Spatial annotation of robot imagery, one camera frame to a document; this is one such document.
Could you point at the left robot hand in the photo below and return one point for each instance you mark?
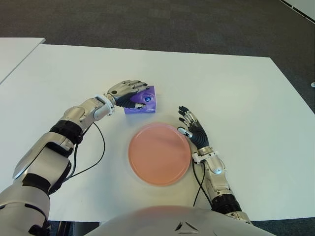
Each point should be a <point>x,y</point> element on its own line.
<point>121,91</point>

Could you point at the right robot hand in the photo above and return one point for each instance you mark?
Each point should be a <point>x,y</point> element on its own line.
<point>199,136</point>

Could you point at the purple tissue paper pack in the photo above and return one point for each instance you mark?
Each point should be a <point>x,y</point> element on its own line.
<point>150,108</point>

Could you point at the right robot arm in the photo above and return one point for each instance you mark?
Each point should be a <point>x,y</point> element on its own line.
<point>219,177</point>

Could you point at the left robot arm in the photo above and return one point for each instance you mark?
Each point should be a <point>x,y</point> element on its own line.
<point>49,159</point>

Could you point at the pink round plate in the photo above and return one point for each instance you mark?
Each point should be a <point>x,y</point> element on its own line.
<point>160,155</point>

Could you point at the grey robot torso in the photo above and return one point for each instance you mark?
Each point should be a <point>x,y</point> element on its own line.
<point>160,221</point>

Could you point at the white side table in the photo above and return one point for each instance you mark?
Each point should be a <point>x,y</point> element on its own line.
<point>14,54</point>

